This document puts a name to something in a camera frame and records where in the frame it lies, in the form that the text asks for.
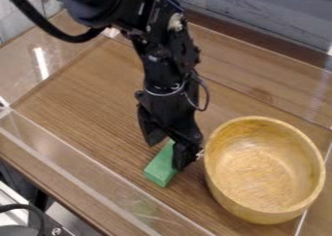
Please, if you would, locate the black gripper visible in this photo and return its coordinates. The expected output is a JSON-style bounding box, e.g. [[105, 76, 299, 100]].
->
[[134, 83, 203, 171]]

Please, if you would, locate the green rectangular block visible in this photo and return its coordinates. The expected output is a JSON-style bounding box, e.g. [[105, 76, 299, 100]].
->
[[143, 140, 177, 187]]

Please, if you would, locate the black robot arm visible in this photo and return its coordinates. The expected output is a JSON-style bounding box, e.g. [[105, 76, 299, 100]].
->
[[62, 0, 202, 170]]

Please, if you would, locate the brown wooden bowl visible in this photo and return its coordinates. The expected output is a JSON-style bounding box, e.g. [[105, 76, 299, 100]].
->
[[203, 116, 325, 224]]

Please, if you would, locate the black metal table bracket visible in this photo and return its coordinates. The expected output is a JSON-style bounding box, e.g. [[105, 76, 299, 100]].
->
[[26, 212, 75, 236]]

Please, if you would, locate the black cable lower left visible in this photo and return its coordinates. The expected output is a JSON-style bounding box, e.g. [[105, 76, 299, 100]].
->
[[0, 204, 46, 236]]

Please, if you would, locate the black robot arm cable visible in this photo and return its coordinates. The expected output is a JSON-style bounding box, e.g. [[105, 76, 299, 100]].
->
[[0, 0, 109, 44]]

